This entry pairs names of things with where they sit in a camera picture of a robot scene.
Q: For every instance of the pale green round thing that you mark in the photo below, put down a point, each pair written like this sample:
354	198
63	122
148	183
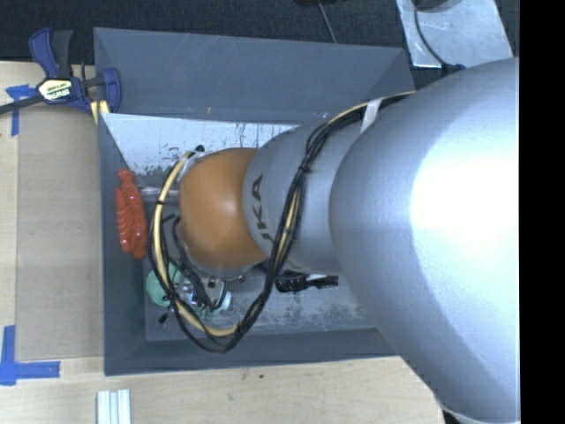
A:
154	287

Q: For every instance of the red ribbed rubber toy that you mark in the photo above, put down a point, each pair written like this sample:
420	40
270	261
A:
130	219

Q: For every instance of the pale wood flat board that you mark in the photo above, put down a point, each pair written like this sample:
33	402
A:
57	236

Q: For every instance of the grey metal bin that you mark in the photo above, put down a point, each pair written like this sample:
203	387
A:
229	77

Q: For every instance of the black cylinder on white bracket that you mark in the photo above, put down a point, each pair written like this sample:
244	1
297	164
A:
291	282

